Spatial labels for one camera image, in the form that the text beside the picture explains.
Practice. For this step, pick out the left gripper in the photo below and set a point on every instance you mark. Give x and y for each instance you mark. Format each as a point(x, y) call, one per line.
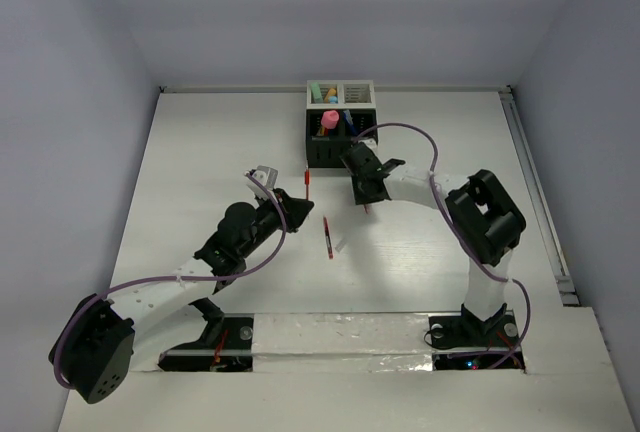
point(292, 210)

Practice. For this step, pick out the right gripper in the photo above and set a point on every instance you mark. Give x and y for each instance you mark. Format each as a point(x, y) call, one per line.
point(361, 197)

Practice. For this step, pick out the dark red gel pen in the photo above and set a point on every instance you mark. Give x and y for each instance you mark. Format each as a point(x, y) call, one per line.
point(327, 236)

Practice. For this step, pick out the clear cap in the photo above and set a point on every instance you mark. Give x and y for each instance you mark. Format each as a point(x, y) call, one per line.
point(341, 244)

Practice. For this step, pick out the blue ballpoint pen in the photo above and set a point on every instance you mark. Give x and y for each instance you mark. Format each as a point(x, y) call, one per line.
point(352, 128)

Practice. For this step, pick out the purple ink pen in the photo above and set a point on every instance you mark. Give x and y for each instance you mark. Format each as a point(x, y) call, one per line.
point(348, 117)

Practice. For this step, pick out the orange highlighter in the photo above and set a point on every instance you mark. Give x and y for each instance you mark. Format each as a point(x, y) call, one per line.
point(332, 92)

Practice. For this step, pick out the green highlighter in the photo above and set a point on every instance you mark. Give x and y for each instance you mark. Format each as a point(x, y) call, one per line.
point(316, 93)

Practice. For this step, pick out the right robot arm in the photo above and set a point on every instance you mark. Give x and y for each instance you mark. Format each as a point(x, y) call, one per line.
point(478, 210)

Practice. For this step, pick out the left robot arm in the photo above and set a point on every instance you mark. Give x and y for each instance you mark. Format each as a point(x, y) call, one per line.
point(92, 355)

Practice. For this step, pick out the black slotted organizer box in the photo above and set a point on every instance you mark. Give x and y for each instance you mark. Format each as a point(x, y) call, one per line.
point(325, 151)

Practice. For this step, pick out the pink capped marker bundle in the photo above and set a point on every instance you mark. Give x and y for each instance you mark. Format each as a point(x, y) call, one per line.
point(329, 121)

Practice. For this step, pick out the white slotted organizer box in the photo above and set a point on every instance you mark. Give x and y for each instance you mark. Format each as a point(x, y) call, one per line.
point(351, 94)

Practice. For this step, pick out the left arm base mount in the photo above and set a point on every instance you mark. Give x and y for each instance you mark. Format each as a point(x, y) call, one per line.
point(224, 345)

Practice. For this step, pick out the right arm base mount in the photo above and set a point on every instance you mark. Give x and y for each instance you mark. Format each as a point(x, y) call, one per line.
point(461, 341)

